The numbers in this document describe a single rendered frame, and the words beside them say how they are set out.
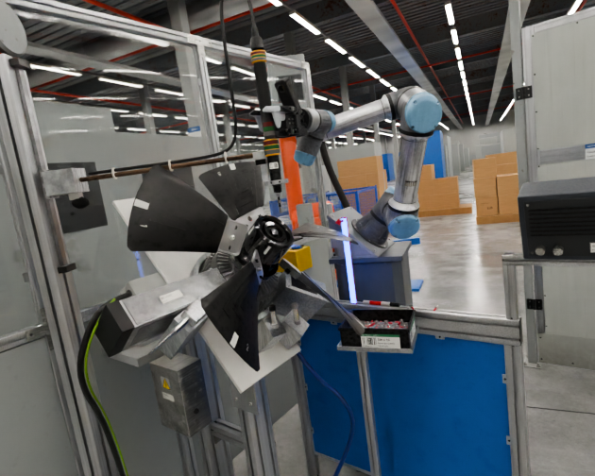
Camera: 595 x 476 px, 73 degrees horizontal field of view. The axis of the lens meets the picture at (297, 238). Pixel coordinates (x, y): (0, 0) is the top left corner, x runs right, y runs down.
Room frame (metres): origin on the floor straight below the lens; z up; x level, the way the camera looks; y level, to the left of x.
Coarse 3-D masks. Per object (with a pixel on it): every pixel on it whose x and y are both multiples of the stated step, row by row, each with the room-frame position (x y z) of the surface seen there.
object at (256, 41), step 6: (252, 30) 1.17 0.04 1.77; (252, 36) 1.17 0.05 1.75; (258, 36) 1.16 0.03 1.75; (252, 42) 1.16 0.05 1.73; (258, 42) 1.16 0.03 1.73; (252, 48) 1.18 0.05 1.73; (258, 48) 1.19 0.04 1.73; (270, 156) 1.16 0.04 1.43; (276, 156) 1.16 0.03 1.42; (270, 162) 1.16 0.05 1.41; (276, 162) 1.16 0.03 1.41; (270, 168) 1.16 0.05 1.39; (276, 168) 1.16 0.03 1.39; (270, 174) 1.16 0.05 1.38; (276, 174) 1.16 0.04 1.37; (276, 186) 1.16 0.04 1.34; (276, 192) 1.16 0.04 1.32
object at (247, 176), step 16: (208, 176) 1.29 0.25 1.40; (224, 176) 1.29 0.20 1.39; (240, 176) 1.28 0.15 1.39; (256, 176) 1.28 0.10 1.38; (224, 192) 1.24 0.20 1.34; (240, 192) 1.23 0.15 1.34; (256, 192) 1.22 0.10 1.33; (224, 208) 1.21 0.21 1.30; (240, 208) 1.19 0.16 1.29; (256, 208) 1.17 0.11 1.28
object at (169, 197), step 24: (144, 192) 0.97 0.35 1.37; (168, 192) 1.00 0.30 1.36; (192, 192) 1.03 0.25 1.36; (144, 216) 0.95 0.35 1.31; (168, 216) 0.98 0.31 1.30; (192, 216) 1.01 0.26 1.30; (216, 216) 1.03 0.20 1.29; (144, 240) 0.94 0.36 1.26; (168, 240) 0.97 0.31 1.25; (192, 240) 1.00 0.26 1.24; (216, 240) 1.03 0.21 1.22
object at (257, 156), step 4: (256, 152) 1.16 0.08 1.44; (260, 152) 1.16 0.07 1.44; (256, 156) 1.16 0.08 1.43; (260, 156) 1.16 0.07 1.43; (256, 160) 1.16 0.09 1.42; (260, 160) 1.15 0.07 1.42; (264, 160) 1.15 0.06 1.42; (256, 164) 1.16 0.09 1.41; (260, 164) 1.16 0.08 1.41; (264, 164) 1.16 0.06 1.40; (264, 168) 1.16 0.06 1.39; (264, 172) 1.16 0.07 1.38; (268, 172) 1.19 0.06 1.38; (264, 176) 1.16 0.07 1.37; (268, 176) 1.17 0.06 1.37; (264, 180) 1.16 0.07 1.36; (268, 180) 1.16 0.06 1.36; (272, 180) 1.14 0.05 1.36; (276, 180) 1.14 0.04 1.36; (280, 180) 1.14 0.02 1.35; (284, 180) 1.15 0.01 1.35; (264, 184) 1.16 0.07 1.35; (268, 184) 1.15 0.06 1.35; (272, 184) 1.14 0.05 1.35
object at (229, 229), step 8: (232, 224) 1.06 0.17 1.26; (240, 224) 1.07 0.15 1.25; (224, 232) 1.05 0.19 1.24; (232, 232) 1.06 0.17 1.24; (240, 232) 1.07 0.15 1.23; (224, 240) 1.05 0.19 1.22; (232, 240) 1.06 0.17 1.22; (240, 240) 1.07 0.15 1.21; (224, 248) 1.05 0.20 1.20; (232, 248) 1.06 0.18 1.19; (240, 248) 1.06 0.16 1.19
